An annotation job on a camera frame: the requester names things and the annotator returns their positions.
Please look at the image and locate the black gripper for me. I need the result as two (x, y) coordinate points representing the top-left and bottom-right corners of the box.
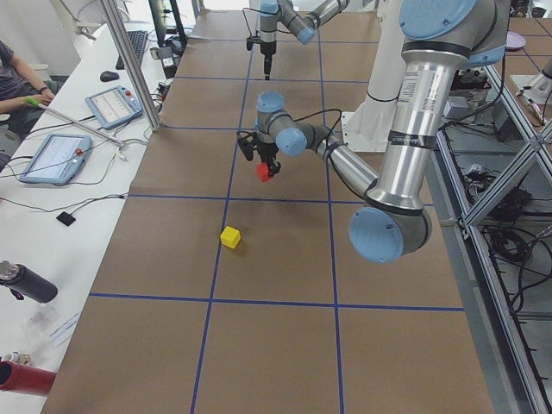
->
(260, 41), (276, 80)
(257, 141), (281, 176)

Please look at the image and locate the red block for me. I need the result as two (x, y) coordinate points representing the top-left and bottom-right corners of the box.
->
(255, 163), (273, 183)

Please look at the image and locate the yellow block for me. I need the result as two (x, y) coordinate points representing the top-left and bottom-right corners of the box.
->
(220, 226), (242, 249)

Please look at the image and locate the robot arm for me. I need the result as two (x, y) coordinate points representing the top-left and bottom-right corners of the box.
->
(246, 0), (350, 80)
(241, 1), (510, 263)

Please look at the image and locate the black keyboard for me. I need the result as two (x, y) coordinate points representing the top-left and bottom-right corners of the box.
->
(127, 30), (147, 67)

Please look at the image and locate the far blue teach pendant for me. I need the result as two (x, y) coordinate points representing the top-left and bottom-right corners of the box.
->
(85, 85), (143, 130)

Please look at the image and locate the blue teach pendant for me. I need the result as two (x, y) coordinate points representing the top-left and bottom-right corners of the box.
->
(19, 134), (92, 185)
(85, 85), (143, 130)

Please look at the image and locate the black computer mouse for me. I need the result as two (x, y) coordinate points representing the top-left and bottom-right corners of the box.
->
(99, 71), (120, 83)

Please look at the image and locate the small black square pad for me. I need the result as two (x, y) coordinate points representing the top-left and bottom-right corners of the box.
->
(56, 211), (76, 226)

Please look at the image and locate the near blue teach pendant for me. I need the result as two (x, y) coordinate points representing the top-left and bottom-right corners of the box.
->
(19, 134), (92, 185)

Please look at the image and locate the seated person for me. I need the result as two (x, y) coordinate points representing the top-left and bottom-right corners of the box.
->
(1, 42), (63, 137)

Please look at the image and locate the black water bottle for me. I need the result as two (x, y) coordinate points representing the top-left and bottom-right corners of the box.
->
(1, 260), (58, 304)

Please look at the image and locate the red cylinder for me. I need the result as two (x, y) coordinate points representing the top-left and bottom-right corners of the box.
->
(1, 361), (57, 397)

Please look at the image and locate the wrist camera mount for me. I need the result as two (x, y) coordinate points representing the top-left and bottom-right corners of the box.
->
(246, 35), (261, 51)
(236, 130), (259, 162)

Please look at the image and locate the white camera pedestal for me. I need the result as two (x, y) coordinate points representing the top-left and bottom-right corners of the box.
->
(342, 0), (405, 153)

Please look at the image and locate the aluminium frame post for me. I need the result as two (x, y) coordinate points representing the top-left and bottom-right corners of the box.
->
(99, 0), (160, 132)

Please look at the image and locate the aluminium frame rack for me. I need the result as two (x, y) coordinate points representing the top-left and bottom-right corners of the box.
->
(430, 55), (551, 413)

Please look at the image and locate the metal rod green handle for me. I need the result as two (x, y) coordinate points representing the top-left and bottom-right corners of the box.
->
(26, 97), (125, 148)

